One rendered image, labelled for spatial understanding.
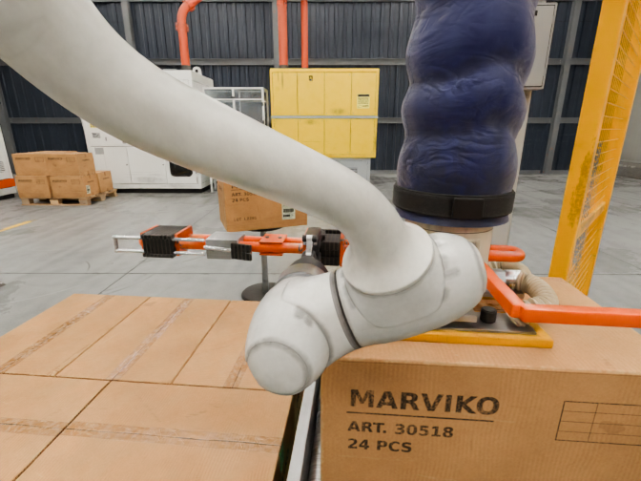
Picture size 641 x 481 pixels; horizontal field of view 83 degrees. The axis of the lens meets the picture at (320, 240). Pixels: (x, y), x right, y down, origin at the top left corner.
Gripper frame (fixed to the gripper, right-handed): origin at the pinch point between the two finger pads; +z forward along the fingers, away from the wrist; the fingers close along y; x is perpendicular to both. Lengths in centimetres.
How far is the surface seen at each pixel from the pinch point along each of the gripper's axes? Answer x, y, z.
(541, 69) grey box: 79, -44, 89
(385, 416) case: 14.1, 24.6, -20.6
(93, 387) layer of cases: -73, 54, 14
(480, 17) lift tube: 25.5, -39.8, -9.9
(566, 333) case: 48, 13, -9
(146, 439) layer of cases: -45, 54, -3
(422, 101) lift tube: 18.6, -28.5, -6.4
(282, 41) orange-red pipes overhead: -143, -182, 742
